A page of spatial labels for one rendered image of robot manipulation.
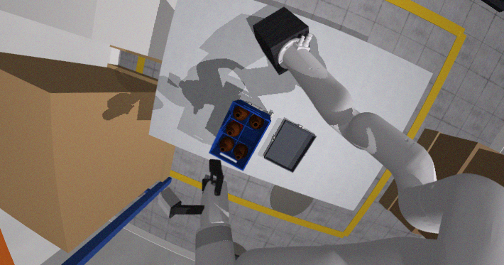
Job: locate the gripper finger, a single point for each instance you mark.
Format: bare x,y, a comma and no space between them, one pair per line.
204,182
215,169

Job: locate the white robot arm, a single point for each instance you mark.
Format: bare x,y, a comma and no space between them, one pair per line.
466,210

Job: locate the dark blue crate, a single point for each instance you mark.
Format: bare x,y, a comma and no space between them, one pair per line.
248,136

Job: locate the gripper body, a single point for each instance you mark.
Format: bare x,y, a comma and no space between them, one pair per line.
216,208

